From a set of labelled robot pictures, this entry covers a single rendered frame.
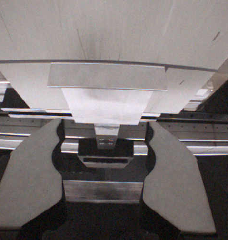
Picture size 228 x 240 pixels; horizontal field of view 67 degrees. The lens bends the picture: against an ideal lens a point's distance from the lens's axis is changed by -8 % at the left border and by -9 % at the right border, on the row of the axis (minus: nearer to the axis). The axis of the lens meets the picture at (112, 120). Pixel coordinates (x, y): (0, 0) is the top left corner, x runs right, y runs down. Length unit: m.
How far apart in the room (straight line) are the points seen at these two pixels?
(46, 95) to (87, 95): 0.04
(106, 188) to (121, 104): 0.10
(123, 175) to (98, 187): 0.52
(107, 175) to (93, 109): 0.53
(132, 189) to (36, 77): 0.15
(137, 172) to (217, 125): 0.35
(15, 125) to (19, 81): 0.34
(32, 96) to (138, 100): 0.11
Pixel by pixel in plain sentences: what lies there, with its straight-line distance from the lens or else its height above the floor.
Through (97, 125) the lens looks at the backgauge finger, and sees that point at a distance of 0.26.
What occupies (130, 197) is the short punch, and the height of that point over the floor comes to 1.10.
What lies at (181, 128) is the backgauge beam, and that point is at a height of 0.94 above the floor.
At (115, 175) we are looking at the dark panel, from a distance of 0.73.
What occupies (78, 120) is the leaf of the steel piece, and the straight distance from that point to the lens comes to 0.25.
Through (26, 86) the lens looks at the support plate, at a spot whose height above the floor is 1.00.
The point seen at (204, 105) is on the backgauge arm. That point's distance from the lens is 0.85.
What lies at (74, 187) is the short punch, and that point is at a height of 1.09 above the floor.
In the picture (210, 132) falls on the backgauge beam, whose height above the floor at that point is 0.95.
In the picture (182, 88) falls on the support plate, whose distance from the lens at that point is 0.18.
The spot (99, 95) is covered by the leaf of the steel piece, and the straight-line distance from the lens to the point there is 0.18.
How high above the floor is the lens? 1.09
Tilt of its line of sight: 21 degrees down
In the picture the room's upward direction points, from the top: 179 degrees counter-clockwise
